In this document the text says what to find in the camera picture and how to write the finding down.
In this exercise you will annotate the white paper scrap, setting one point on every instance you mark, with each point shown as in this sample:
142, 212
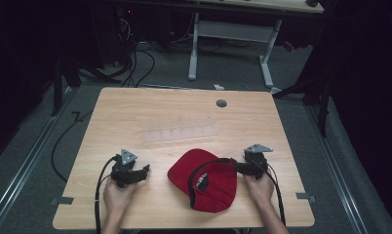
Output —
218, 86

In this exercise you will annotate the white-framed desk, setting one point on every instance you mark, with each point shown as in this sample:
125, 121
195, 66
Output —
236, 31

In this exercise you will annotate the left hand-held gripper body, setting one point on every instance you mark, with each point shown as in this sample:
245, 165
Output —
125, 169

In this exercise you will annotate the grey tape strip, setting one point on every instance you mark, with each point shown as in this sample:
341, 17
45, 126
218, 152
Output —
305, 196

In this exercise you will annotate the person's right hand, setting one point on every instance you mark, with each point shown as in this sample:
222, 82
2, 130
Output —
260, 191

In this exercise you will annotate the black stand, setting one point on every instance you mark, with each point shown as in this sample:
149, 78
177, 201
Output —
64, 78
317, 97

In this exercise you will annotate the red baseball cap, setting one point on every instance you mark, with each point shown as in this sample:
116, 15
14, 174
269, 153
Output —
203, 182

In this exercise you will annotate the metal floor rail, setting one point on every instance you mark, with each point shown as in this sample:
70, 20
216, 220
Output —
338, 169
21, 165

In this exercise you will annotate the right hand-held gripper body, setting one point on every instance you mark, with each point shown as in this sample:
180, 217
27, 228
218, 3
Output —
256, 161

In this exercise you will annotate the person's left hand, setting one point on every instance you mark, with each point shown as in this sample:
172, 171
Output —
116, 194

